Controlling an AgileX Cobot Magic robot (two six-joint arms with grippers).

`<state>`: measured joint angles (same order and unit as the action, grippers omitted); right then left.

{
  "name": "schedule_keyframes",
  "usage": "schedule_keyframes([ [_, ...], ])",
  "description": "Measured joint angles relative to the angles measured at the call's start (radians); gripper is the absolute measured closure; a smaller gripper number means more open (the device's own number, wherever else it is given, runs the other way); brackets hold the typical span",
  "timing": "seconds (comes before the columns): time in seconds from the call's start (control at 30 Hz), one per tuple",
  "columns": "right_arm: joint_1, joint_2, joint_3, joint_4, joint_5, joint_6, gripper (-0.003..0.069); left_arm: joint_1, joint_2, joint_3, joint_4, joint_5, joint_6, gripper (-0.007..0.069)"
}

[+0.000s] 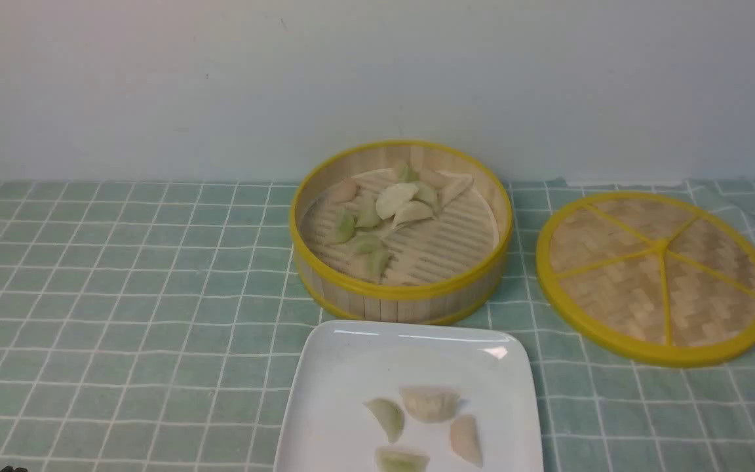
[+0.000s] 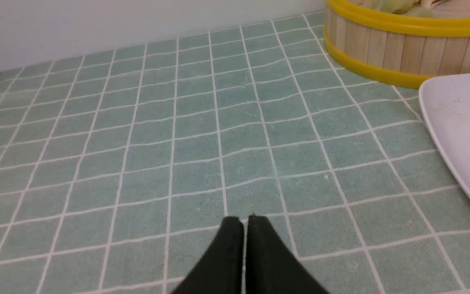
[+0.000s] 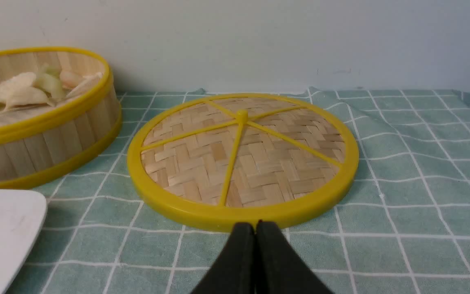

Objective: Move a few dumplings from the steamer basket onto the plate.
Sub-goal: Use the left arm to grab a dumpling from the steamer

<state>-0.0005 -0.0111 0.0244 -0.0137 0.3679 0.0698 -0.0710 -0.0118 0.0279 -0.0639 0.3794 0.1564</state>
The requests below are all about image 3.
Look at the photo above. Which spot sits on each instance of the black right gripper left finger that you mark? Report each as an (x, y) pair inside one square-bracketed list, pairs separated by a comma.
[(231, 272)]

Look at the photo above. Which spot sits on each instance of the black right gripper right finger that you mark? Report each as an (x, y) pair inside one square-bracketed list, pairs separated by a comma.
[(279, 269)]

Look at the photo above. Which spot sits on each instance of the white rectangular plate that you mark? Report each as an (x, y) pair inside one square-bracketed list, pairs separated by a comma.
[(22, 215)]

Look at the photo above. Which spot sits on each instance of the woven bamboo steamer lid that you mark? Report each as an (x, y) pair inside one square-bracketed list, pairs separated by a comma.
[(215, 161)]

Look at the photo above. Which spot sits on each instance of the green checked tablecloth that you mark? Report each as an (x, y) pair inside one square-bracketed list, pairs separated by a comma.
[(404, 227)]

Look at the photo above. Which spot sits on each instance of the bamboo steamer basket yellow rim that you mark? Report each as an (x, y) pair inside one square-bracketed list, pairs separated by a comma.
[(41, 144)]

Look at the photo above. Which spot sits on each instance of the green dumpling in steamer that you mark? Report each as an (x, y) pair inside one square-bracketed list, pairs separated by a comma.
[(48, 79)]

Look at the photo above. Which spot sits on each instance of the white dumpling in steamer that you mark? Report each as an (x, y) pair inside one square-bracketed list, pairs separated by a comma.
[(19, 91)]

